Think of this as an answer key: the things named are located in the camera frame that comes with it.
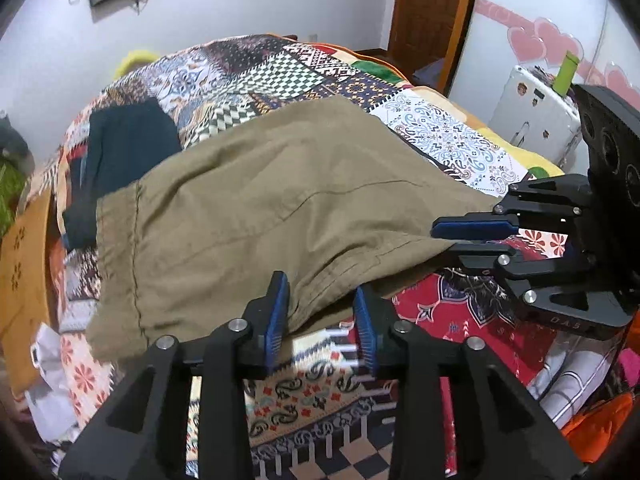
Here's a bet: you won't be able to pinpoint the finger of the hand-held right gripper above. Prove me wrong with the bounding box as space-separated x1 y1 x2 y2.
431 173 594 240
441 241 634 342

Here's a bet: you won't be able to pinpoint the white crumpled cloth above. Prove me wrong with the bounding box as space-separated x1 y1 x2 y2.
24 322 82 447

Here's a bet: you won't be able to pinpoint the yellow-green pillow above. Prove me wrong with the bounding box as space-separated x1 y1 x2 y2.
112 48 159 81

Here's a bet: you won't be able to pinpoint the dark teal folded garment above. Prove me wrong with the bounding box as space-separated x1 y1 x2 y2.
62 97 184 252

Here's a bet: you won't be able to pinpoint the khaki pants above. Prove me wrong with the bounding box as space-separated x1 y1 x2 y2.
86 95 506 362

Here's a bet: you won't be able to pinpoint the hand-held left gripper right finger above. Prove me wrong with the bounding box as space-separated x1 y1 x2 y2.
352 287 587 480

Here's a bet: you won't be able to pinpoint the white plastic appliance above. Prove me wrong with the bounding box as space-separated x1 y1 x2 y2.
488 64 584 167

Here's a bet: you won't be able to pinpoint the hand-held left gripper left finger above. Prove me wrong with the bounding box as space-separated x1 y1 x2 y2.
59 271 291 480

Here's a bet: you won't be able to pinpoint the grey cloth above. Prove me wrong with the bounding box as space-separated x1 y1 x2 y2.
0 111 34 161

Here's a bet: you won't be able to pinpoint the bright orange cloth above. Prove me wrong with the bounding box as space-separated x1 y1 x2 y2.
561 389 637 465

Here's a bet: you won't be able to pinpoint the white wardrobe with pink hearts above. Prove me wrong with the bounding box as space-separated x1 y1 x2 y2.
446 0 640 113

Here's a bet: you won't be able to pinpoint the green patterned cloth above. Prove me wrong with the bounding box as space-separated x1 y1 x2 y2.
0 156 32 237

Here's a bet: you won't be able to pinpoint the patchwork printed blanket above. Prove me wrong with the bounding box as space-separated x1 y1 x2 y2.
25 34 568 480

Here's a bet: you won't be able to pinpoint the orange flower-print cloth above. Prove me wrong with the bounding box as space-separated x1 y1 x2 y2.
0 189 54 397

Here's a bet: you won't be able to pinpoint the white striped bag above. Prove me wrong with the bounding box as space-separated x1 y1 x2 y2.
529 334 622 429

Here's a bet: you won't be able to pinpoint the brown wooden door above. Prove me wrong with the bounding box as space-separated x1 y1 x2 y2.
387 0 482 97

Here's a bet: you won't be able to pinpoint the green plastic bottle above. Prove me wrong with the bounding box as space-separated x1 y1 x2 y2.
552 50 581 97

